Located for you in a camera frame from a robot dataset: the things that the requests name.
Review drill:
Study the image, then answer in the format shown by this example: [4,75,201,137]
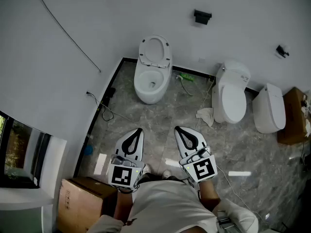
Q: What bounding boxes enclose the white oval toilet bowl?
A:
[133,57,173,105]

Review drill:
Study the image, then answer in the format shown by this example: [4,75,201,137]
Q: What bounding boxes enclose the open cardboard box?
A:
[276,86,311,146]

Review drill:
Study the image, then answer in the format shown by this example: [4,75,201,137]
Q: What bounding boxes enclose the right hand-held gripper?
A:
[174,126,218,184]

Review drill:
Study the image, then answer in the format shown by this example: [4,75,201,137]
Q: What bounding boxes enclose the small black wall hook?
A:
[276,44,290,59]

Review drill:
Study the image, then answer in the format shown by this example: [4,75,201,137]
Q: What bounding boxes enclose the dark glass window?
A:
[0,110,53,189]

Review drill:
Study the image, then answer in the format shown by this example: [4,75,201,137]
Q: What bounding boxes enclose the green plastic bottle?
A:
[179,73,195,83]

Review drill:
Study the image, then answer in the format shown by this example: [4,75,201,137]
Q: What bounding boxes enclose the white round disc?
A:
[139,34,173,67]

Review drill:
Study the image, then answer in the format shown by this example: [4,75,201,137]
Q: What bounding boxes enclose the person's right forearm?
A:
[198,180,222,213]

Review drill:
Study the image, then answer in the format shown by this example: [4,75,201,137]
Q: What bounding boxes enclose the grey buckled strap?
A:
[215,210,236,233]

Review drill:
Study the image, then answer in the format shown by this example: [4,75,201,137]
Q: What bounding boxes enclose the person's left forearm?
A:
[114,189,135,224]

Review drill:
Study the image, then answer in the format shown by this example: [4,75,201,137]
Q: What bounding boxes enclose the crumpled white cloth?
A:
[195,107,215,128]

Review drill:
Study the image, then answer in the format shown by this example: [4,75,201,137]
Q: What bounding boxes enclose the white toilet with tank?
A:
[211,59,252,125]

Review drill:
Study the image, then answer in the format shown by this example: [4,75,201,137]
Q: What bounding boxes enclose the black plugged wall cable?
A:
[86,90,115,122]

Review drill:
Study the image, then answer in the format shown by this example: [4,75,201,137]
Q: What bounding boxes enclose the person's beige shirt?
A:
[86,180,259,233]

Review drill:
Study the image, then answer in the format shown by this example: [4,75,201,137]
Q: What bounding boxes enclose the grey flexible hose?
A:
[179,76,195,97]

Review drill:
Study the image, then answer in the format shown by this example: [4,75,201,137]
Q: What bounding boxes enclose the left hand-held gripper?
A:
[107,128,147,194]

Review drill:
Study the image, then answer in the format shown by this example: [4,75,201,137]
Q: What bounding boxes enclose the white adapter cable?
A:
[215,165,266,224]

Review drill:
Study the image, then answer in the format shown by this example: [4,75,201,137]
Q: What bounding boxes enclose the closed cardboard box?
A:
[57,176,119,233]

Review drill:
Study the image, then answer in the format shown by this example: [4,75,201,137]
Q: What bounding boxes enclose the grey wall cable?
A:
[31,0,102,73]

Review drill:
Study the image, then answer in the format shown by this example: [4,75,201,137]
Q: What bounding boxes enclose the crumpled white packing paper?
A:
[300,95,311,138]

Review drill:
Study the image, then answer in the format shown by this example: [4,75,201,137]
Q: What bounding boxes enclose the black wall paper holder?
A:
[193,8,213,25]

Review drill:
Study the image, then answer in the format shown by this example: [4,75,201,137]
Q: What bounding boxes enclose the white boxy closed toilet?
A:
[252,83,287,134]

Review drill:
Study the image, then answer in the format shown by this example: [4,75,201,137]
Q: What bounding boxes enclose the thin white floor cable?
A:
[194,78,217,131]

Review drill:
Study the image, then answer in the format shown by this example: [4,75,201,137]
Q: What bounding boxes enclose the person's dark trousers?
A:
[138,172,179,184]

